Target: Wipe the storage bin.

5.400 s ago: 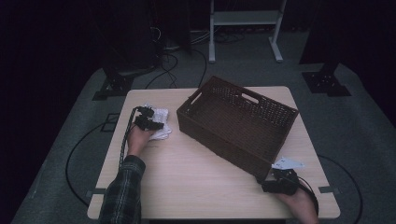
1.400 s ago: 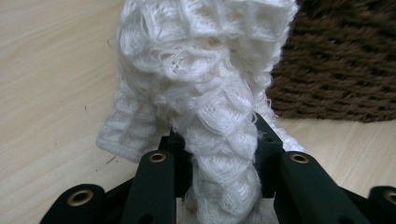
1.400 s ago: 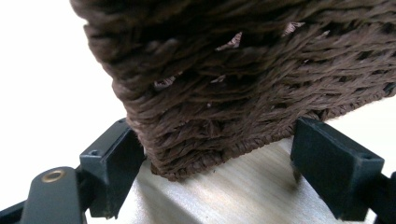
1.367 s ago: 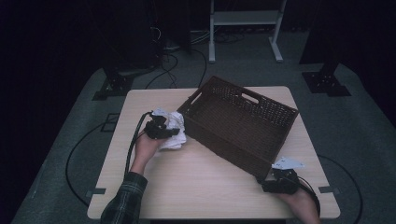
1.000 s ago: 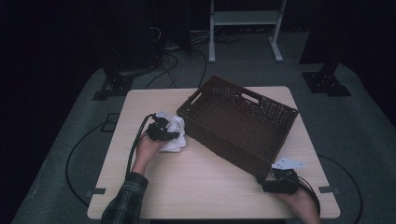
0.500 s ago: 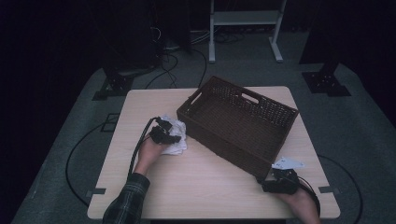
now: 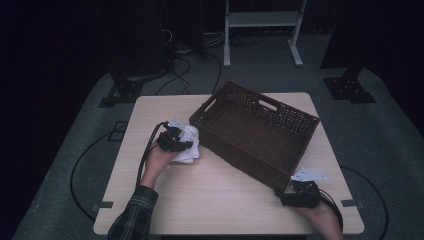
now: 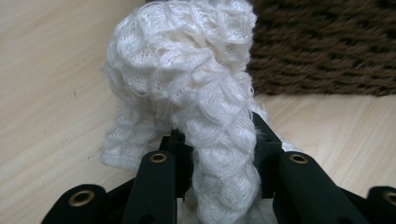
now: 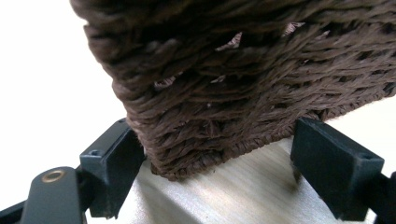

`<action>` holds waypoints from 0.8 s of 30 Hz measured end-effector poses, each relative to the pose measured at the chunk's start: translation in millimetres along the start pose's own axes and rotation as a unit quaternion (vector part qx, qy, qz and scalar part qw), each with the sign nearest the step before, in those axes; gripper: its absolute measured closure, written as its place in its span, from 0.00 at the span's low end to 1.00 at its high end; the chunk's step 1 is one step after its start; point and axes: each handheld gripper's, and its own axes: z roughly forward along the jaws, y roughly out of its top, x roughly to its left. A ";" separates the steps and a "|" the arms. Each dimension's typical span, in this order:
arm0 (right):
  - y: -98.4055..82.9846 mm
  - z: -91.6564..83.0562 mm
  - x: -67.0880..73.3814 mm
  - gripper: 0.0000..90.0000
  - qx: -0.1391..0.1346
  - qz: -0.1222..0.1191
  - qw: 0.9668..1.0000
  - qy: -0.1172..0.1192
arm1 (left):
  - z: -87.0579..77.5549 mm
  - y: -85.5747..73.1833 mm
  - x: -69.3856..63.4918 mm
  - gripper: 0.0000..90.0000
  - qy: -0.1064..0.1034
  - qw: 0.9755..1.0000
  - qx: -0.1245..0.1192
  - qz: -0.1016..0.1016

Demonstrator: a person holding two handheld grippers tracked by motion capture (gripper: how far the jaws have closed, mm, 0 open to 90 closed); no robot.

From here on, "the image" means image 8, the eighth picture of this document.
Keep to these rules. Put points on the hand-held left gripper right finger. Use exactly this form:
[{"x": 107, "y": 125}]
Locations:
[{"x": 305, "y": 193}]

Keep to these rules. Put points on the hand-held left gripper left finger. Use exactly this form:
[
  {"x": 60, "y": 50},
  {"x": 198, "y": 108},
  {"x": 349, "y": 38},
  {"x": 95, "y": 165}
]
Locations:
[{"x": 155, "y": 186}]

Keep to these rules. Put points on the white knitted cloth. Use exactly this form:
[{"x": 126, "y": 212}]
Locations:
[{"x": 190, "y": 77}]

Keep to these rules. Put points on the brown woven basket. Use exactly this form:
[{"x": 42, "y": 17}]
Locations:
[{"x": 323, "y": 46}]

